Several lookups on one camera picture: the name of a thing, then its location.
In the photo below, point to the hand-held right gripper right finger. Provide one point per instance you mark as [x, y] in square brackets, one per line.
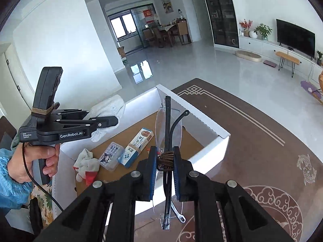
[178, 176]

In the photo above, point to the black television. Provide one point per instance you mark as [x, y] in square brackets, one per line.
[295, 36]

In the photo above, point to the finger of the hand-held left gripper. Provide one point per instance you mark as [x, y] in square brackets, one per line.
[75, 123]
[68, 113]

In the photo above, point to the framed wall painting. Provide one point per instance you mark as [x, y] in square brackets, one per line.
[167, 4]

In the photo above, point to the black-framed eyeglasses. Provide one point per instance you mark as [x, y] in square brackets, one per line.
[167, 131]

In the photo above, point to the white knit glove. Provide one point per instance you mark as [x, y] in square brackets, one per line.
[111, 105]
[87, 163]

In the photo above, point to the clear cartoon-print plastic box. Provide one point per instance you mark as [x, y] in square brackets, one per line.
[108, 157]

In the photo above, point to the red flower arrangement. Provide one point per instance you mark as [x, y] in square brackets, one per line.
[246, 26]

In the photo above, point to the purple round floor mat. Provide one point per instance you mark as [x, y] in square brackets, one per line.
[310, 89]

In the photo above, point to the brown cardboard carton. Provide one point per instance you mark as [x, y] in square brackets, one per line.
[122, 53]

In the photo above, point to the person's left forearm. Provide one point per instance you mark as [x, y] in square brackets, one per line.
[12, 194]

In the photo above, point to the wooden bench with metal legs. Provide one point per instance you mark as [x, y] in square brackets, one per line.
[287, 56]

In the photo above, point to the white round vase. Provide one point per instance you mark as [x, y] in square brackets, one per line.
[253, 34]

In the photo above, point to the small green potted plant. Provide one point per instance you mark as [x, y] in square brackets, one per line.
[319, 56]

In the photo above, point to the floral patterned cushion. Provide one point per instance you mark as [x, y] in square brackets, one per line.
[43, 206]

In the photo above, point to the brown dining chair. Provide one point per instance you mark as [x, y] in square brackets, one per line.
[183, 30]

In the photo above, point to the dining table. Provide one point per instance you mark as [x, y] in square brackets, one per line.
[166, 29]

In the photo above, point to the dark bathroom scale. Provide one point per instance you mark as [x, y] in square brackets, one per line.
[269, 63]

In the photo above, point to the round beige floor cushion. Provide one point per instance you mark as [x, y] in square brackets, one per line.
[248, 56]

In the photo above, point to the blue white ointment box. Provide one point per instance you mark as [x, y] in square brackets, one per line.
[131, 153]

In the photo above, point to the orange lounge chair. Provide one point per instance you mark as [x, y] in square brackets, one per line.
[321, 80]

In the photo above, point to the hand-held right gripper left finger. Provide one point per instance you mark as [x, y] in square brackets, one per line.
[152, 176]

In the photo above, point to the person's left hand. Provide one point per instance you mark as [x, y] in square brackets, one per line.
[20, 166]

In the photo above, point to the white television cabinet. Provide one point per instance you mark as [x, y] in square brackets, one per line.
[254, 45]

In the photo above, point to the bushy green potted plant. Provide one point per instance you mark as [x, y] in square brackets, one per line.
[263, 30]

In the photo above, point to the red window poster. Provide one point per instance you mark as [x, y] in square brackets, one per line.
[149, 16]

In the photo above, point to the dark glass display cabinet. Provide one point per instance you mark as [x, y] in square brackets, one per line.
[219, 12]

